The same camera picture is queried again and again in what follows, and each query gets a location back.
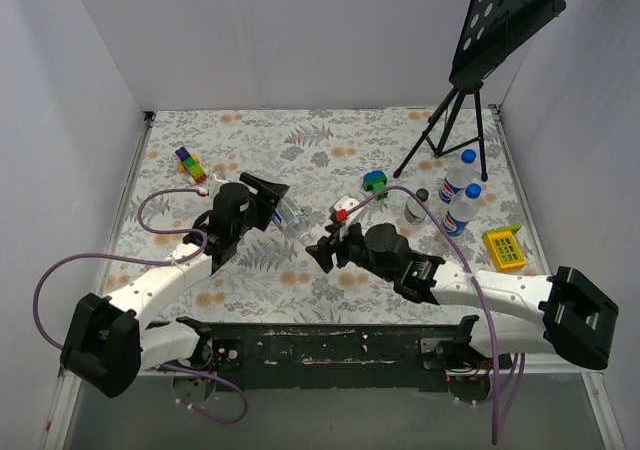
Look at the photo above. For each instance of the floral table cloth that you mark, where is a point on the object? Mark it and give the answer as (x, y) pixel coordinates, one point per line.
(321, 155)

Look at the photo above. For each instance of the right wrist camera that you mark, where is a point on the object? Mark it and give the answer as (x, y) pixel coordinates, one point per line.
(344, 213)

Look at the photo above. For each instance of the black music stand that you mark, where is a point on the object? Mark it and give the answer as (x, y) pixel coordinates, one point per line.
(492, 31)

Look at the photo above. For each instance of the black base beam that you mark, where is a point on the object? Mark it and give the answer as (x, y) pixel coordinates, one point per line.
(344, 356)

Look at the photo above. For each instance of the multicolour toy brick stack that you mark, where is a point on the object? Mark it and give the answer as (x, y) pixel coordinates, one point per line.
(190, 165)

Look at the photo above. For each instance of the yellow green toy brick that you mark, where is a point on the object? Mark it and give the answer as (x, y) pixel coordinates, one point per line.
(503, 248)

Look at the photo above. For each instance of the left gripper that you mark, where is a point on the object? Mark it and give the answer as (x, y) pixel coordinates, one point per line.
(258, 202)

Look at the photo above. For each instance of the clear bottle black label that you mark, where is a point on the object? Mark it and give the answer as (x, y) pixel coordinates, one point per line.
(414, 211)

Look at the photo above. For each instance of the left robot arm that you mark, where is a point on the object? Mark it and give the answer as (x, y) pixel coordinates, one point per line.
(112, 338)

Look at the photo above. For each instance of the black bottle cap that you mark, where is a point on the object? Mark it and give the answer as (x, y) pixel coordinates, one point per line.
(422, 194)

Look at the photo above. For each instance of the clear bottle silver label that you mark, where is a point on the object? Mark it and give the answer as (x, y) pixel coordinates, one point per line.
(293, 222)

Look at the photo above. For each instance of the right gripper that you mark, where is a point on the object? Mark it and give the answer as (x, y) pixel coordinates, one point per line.
(338, 249)

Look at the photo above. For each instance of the blue bottle cap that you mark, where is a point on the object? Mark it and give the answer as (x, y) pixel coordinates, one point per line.
(473, 191)
(468, 156)

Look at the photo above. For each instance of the green blue toy bricks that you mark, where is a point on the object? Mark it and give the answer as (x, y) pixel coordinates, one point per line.
(374, 182)

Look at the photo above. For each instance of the Pepsi plastic bottle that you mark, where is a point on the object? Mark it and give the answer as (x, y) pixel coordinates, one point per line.
(458, 176)

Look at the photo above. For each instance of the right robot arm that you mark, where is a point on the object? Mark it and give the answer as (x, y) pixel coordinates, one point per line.
(564, 314)

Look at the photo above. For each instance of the blue label bottle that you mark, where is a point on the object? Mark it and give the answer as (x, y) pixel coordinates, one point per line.
(460, 212)

